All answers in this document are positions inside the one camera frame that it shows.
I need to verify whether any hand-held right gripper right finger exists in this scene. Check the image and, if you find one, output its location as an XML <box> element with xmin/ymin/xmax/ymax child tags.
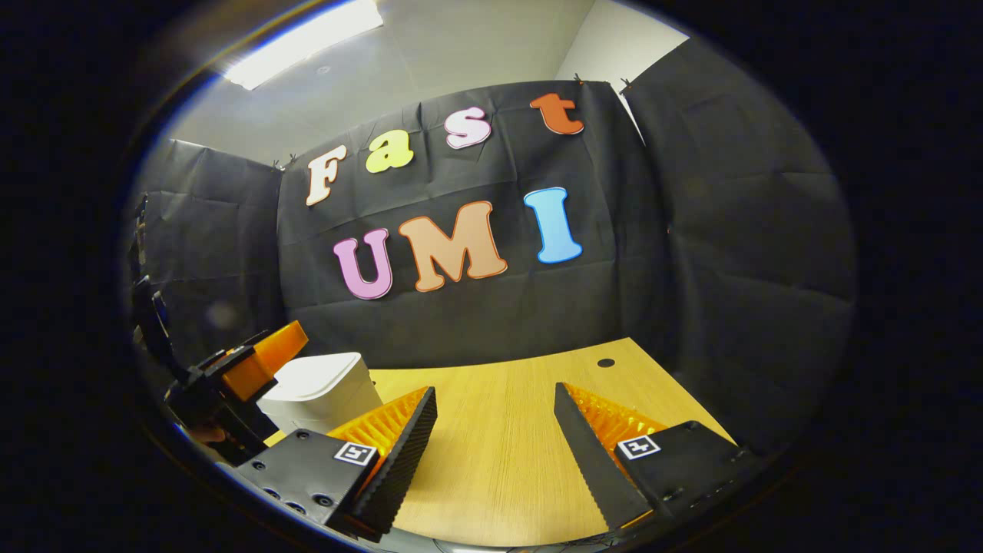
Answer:
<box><xmin>554</xmin><ymin>382</ymin><xmax>769</xmax><ymax>532</ymax></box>

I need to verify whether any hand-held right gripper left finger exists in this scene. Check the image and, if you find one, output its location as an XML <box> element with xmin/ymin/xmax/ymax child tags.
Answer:
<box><xmin>234</xmin><ymin>386</ymin><xmax>439</xmax><ymax>542</ymax></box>

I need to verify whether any ceiling light panel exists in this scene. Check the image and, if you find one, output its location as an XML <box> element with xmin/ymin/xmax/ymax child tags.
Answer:
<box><xmin>223</xmin><ymin>0</ymin><xmax>385</xmax><ymax>91</ymax></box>

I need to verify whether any white desktop garbage bin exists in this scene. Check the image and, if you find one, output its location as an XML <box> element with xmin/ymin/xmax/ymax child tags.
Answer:
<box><xmin>257</xmin><ymin>352</ymin><xmax>383</xmax><ymax>436</ymax></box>

